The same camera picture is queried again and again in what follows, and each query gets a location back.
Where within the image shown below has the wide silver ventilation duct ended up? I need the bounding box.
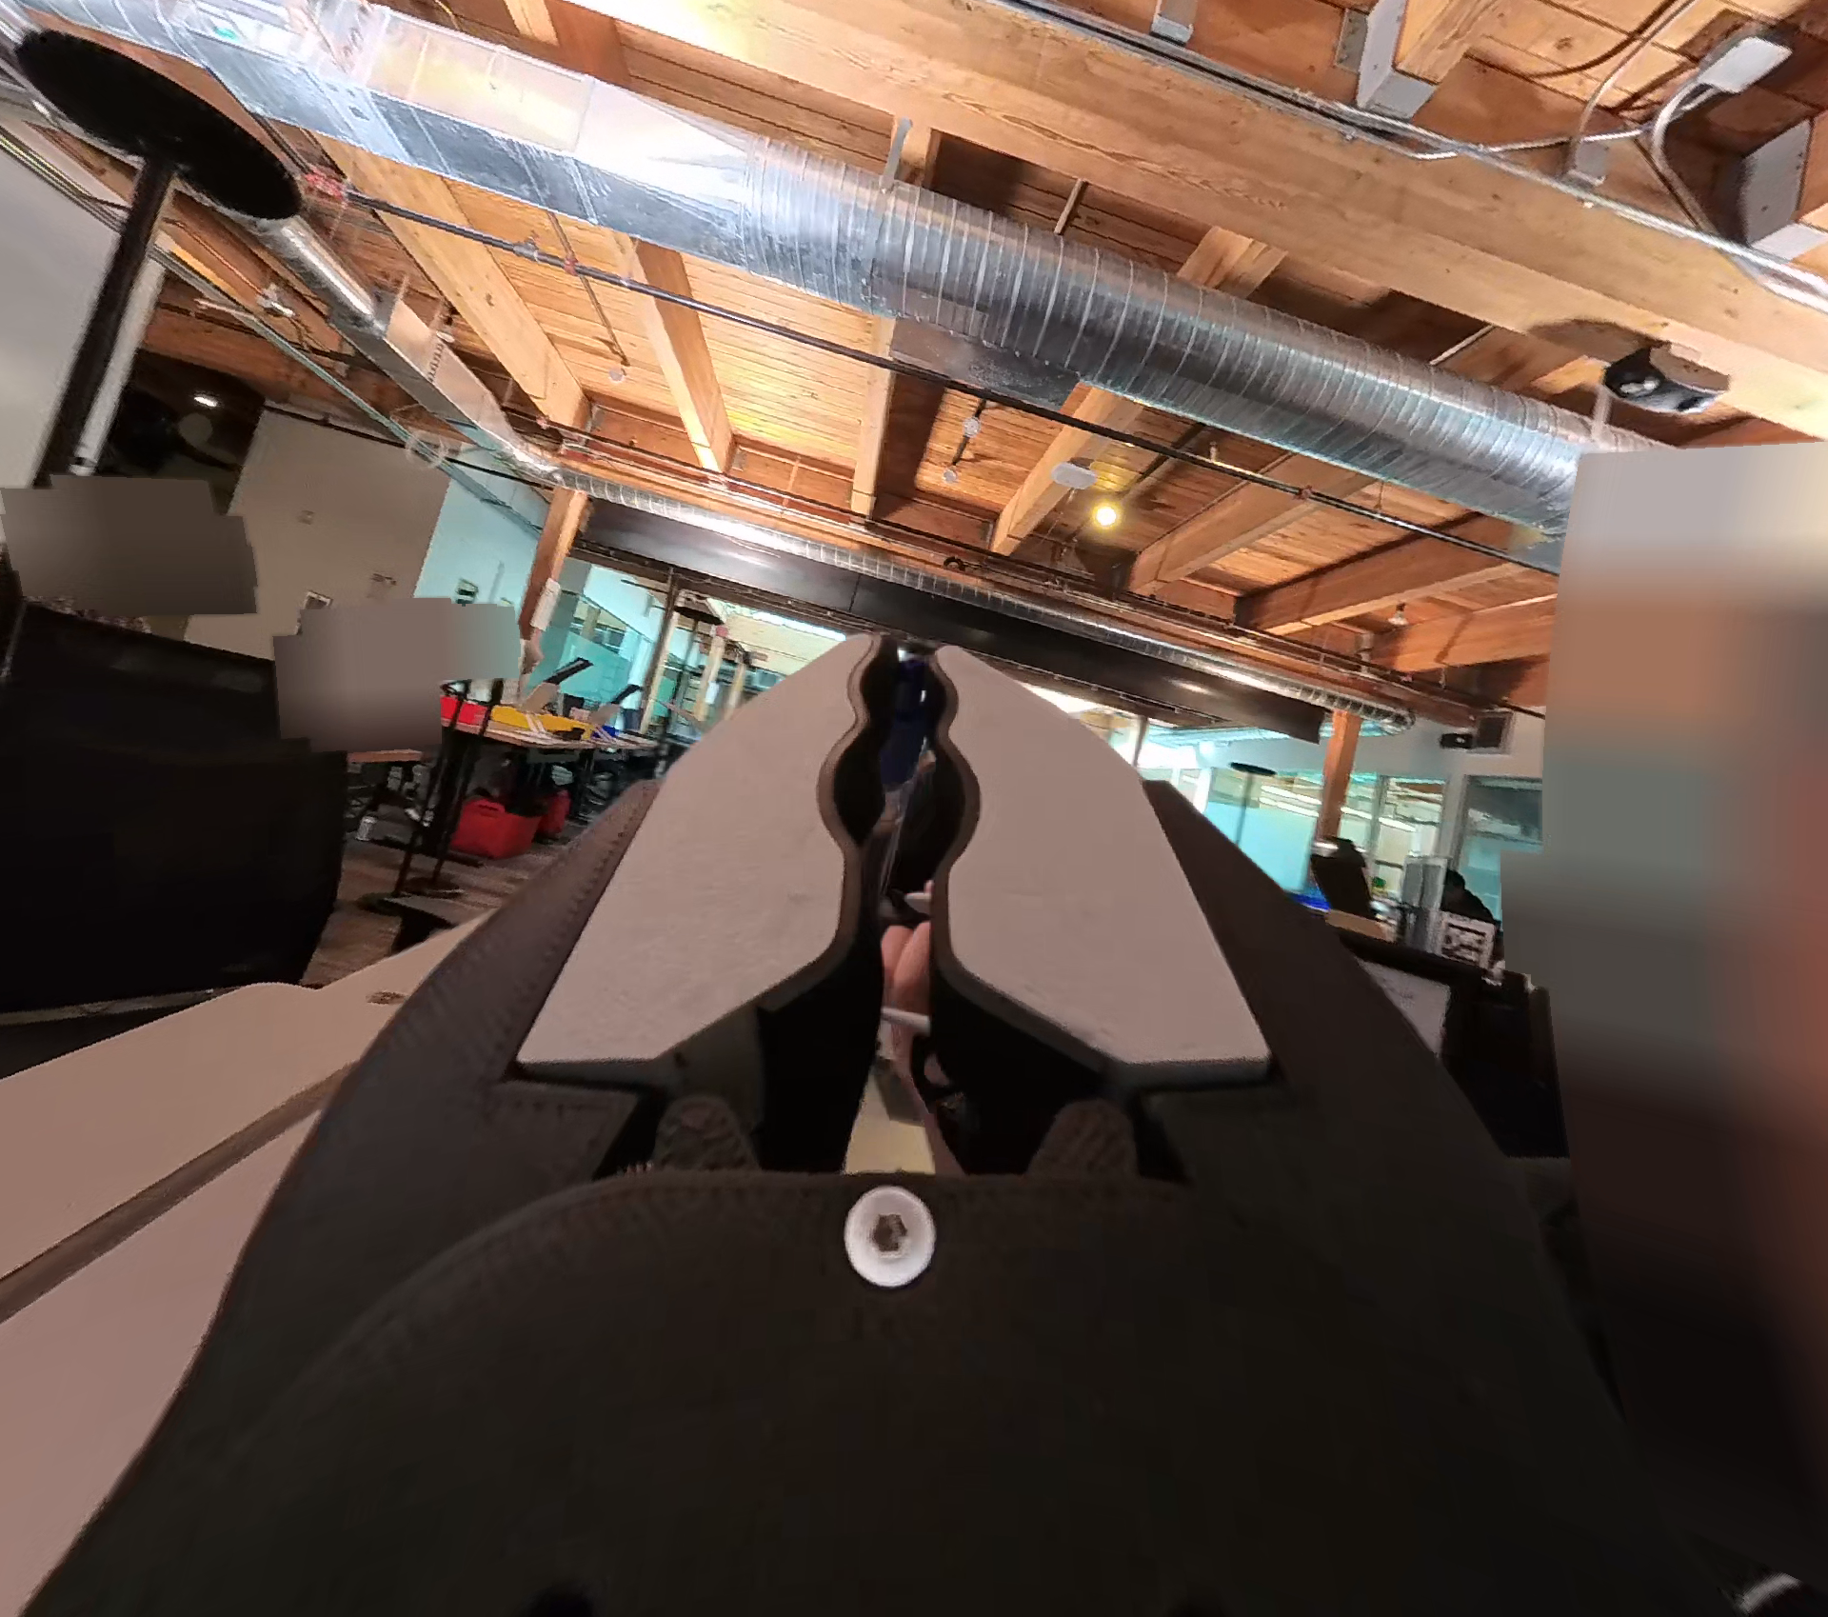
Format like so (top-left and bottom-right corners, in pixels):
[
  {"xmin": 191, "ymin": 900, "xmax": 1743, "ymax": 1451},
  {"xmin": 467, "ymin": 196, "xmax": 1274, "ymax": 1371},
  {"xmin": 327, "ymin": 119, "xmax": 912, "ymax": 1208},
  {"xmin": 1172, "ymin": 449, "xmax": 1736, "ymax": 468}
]
[{"xmin": 0, "ymin": 0, "xmax": 1665, "ymax": 532}]

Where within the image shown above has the cluttered work table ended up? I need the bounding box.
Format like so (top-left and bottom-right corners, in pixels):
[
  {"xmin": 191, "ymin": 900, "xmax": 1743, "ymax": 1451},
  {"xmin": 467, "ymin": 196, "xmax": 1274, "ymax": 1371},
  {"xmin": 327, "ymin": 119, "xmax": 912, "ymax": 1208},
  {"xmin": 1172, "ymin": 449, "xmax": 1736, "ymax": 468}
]
[{"xmin": 428, "ymin": 675, "xmax": 671, "ymax": 904}]

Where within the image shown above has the black floor lamp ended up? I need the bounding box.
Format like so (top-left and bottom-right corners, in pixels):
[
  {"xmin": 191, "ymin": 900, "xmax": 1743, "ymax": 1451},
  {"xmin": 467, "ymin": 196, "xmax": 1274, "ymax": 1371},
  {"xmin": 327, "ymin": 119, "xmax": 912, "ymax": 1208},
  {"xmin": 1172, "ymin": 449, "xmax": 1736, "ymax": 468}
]
[{"xmin": 13, "ymin": 26, "xmax": 304, "ymax": 481}]

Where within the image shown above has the blue pen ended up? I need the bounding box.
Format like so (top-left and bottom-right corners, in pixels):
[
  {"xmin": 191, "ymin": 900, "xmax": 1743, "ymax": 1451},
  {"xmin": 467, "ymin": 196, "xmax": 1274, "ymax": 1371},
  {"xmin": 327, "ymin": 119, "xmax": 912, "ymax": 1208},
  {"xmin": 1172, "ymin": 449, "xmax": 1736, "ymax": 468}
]
[{"xmin": 842, "ymin": 636, "xmax": 944, "ymax": 1172}]

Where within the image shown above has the red storage bin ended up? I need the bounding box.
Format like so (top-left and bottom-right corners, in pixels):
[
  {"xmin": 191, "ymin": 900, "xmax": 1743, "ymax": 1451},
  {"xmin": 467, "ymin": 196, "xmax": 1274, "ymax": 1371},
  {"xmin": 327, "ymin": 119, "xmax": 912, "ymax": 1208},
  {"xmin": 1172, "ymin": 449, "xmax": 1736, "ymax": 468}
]
[{"xmin": 449, "ymin": 794, "xmax": 543, "ymax": 862}]

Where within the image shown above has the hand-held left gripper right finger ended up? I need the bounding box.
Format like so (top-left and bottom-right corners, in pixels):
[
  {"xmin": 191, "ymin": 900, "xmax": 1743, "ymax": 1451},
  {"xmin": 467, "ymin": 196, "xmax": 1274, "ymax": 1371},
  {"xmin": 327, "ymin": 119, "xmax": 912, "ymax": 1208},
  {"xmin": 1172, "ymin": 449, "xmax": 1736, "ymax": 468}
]
[{"xmin": 915, "ymin": 643, "xmax": 1276, "ymax": 1085}]

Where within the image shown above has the slim silver ventilation duct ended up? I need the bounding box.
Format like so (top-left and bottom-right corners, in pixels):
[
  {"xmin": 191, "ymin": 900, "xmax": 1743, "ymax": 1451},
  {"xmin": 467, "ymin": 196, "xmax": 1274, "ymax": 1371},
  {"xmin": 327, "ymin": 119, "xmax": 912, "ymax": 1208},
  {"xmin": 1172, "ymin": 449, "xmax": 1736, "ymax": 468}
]
[{"xmin": 271, "ymin": 210, "xmax": 1421, "ymax": 735}]

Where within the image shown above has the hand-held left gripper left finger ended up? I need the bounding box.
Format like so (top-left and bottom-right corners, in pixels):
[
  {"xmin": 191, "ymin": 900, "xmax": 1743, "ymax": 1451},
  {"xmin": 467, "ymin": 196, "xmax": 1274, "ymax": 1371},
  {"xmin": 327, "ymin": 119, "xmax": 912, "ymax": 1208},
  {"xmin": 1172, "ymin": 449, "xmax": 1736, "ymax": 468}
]
[{"xmin": 515, "ymin": 632, "xmax": 900, "ymax": 1074}]

